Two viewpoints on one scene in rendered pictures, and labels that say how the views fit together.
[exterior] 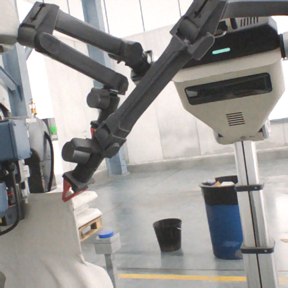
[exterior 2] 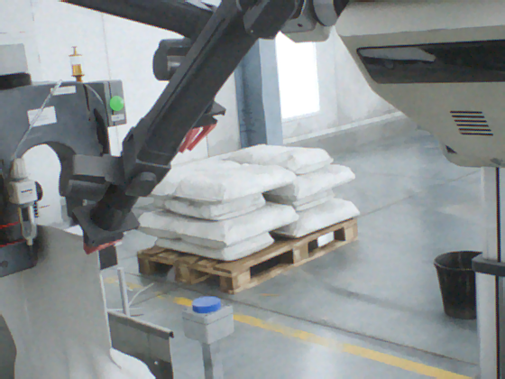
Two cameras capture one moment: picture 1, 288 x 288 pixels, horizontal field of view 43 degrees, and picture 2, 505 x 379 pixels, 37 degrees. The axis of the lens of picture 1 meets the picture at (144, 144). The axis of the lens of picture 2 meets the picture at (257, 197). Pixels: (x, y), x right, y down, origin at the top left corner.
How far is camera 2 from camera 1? 0.50 m
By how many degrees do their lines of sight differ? 23
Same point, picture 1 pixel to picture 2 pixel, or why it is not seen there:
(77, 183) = (93, 232)
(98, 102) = (167, 71)
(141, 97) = (177, 97)
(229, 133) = (465, 149)
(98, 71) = (160, 13)
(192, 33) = not seen: outside the picture
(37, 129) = (78, 106)
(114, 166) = not seen: hidden behind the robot
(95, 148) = (114, 177)
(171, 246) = (464, 309)
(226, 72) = (433, 29)
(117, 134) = (145, 159)
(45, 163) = not seen: hidden behind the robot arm
